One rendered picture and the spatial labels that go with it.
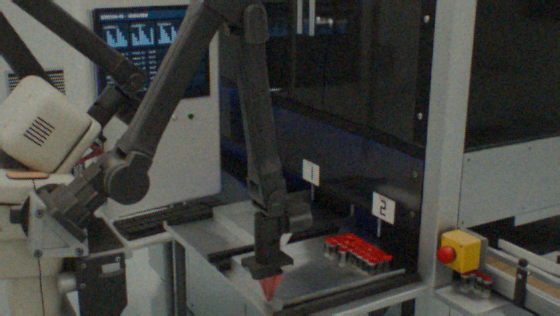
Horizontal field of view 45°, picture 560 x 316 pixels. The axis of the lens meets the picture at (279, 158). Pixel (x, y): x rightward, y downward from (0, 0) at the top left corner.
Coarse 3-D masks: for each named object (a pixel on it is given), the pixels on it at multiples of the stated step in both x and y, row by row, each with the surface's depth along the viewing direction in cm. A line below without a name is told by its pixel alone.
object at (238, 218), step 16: (304, 192) 217; (224, 208) 203; (240, 208) 206; (256, 208) 209; (320, 208) 210; (224, 224) 196; (240, 224) 197; (320, 224) 190; (336, 224) 193; (352, 224) 196
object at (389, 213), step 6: (378, 198) 173; (384, 198) 171; (378, 204) 174; (390, 204) 169; (378, 210) 174; (384, 210) 172; (390, 210) 170; (378, 216) 174; (384, 216) 172; (390, 216) 170
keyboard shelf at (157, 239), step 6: (150, 210) 231; (156, 210) 231; (126, 216) 225; (132, 216) 225; (156, 234) 209; (162, 234) 209; (168, 234) 210; (126, 240) 205; (132, 240) 205; (138, 240) 205; (144, 240) 205; (150, 240) 206; (156, 240) 207; (162, 240) 208; (168, 240) 209; (132, 246) 202; (138, 246) 203; (144, 246) 204
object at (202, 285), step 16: (160, 256) 334; (192, 256) 296; (544, 256) 179; (160, 272) 337; (192, 272) 298; (208, 272) 282; (192, 288) 301; (208, 288) 284; (224, 288) 270; (192, 304) 304; (208, 304) 287; (224, 304) 272; (240, 304) 258
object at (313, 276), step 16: (304, 240) 178; (320, 240) 181; (240, 256) 169; (304, 256) 177; (320, 256) 177; (240, 272) 164; (288, 272) 168; (304, 272) 168; (320, 272) 168; (336, 272) 168; (352, 272) 168; (400, 272) 162; (256, 288) 157; (288, 288) 159; (304, 288) 160; (320, 288) 160; (336, 288) 153; (352, 288) 156; (272, 304) 151; (288, 304) 148
